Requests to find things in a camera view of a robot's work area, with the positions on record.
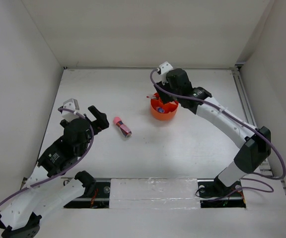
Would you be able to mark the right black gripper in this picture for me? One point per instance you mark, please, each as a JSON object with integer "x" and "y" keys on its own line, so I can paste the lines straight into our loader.
{"x": 161, "y": 87}

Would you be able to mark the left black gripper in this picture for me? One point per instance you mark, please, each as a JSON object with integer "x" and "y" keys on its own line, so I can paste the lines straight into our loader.
{"x": 101, "y": 122}

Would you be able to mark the pink-capped clear tube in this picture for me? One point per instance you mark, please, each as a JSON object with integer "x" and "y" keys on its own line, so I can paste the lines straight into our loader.
{"x": 122, "y": 127}

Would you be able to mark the red and white pen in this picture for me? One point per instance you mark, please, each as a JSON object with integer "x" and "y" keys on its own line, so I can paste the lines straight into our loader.
{"x": 152, "y": 97}

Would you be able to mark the orange round desk organizer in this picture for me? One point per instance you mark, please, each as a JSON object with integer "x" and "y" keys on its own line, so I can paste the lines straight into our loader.
{"x": 170, "y": 109}

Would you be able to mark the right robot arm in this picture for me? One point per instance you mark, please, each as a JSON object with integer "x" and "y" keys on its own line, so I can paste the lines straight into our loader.
{"x": 254, "y": 143}

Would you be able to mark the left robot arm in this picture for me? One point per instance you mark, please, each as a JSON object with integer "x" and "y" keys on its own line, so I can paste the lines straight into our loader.
{"x": 30, "y": 205}

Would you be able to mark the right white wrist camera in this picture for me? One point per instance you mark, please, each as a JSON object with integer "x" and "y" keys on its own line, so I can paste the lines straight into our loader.
{"x": 164, "y": 68}

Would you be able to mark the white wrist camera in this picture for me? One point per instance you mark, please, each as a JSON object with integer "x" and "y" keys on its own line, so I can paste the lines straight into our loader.
{"x": 68, "y": 109}
{"x": 164, "y": 68}

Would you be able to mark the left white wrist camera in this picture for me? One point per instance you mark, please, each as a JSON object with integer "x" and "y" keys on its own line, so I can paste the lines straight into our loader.
{"x": 68, "y": 109}

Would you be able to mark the black front mounting rail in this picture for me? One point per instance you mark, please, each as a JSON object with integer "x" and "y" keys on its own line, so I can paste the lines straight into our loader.
{"x": 99, "y": 199}

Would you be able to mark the aluminium side rail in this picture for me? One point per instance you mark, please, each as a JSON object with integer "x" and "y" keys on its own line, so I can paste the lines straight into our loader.
{"x": 265, "y": 168}

